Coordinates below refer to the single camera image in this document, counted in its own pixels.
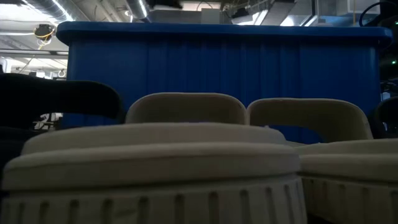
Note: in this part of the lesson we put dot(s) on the silver ribbed ceiling duct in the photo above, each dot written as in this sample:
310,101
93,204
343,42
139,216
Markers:
53,7

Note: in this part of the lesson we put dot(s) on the large blue plastic bin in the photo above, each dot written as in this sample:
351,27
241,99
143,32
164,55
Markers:
217,62

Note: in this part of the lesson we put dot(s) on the silver ceiling air duct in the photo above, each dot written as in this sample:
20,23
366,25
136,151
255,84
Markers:
136,7

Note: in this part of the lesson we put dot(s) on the black foam slide sandal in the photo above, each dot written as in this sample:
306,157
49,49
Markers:
388,115
46,96

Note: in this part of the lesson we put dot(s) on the beige foam slide sandal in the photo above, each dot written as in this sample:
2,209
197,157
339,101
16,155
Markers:
155,161
348,161

